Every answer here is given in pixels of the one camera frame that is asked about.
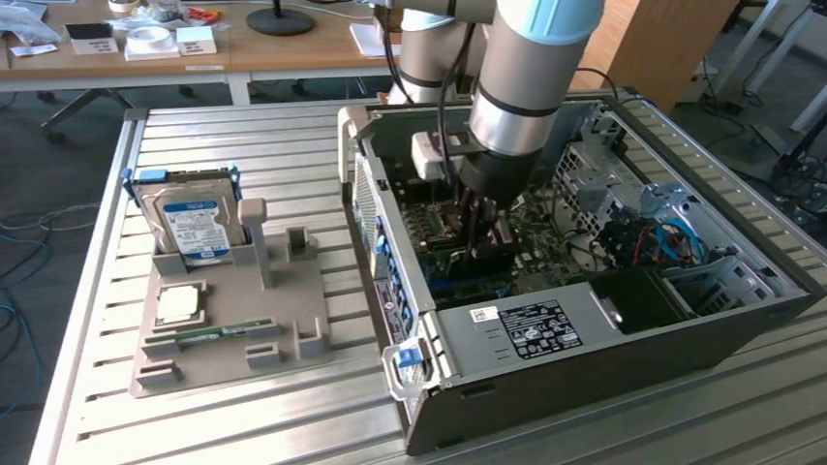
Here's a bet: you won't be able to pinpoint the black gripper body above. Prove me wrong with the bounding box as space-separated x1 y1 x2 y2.
459 148 544 203

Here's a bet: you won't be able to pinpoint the black graphics card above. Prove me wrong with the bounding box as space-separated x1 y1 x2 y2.
443 244 519 295

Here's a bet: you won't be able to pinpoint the green motherboard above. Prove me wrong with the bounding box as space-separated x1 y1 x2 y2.
403 186 608 299

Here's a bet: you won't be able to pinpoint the metal disk bay cage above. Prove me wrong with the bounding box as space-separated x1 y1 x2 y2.
554 139 690 246

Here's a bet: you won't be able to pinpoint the grey power supply unit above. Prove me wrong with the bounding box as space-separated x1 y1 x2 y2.
434 282 623 380

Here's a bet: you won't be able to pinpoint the black fan shroud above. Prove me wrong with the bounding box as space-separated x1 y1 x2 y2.
590 267 698 336

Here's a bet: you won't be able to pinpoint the white paper booklet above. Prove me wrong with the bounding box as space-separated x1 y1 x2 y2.
350 20 403 60

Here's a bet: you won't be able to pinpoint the black open PC case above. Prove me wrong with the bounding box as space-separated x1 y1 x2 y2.
336 93 816 457

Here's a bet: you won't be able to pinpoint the wooden cabinet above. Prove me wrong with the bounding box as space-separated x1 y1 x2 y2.
570 0 742 113

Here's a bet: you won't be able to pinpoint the grey printed parts rack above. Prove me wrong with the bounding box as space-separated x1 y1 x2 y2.
128 197 335 399

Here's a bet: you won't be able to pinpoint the hard disk with blue label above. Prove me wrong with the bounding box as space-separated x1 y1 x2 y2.
120 165 246 268

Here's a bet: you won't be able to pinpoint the wooden desk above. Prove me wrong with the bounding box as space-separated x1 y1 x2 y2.
0 0 406 94

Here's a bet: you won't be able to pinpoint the green RAM stick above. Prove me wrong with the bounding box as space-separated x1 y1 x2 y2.
144 317 276 346

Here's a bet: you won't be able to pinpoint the black round lamp base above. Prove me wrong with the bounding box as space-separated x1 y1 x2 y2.
246 0 318 37

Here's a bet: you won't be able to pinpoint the silver CPU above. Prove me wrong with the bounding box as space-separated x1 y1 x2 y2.
155 285 203 326

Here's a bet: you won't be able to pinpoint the white cube box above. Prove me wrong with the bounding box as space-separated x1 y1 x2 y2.
175 24 219 57

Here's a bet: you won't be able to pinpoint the orange small parts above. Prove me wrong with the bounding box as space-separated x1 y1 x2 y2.
183 4 226 25

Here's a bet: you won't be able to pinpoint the flat white box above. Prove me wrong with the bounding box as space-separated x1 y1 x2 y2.
123 44 184 63

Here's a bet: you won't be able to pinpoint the white tape roll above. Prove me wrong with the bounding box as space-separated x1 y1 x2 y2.
125 25 180 51

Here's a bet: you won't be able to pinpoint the black and white box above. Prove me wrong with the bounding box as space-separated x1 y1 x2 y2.
64 22 120 56

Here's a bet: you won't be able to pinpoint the clear plastic bag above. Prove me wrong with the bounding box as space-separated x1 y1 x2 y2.
0 0 64 46

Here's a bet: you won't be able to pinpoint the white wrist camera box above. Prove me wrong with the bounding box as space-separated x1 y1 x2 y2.
411 131 480 181

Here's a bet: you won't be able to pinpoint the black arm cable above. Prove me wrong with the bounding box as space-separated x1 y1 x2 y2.
380 21 480 188

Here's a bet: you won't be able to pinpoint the black cable over case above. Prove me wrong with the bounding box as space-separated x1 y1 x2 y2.
571 67 623 101

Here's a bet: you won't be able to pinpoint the blue SATA wire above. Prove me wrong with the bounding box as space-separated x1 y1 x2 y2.
650 216 707 268

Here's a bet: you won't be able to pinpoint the white desk frame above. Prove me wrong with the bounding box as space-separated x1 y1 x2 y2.
708 0 827 133

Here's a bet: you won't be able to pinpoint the white floor cable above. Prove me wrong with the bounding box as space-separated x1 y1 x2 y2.
0 200 103 233

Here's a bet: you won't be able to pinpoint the blue floor cable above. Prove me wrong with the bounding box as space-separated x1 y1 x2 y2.
0 231 48 419

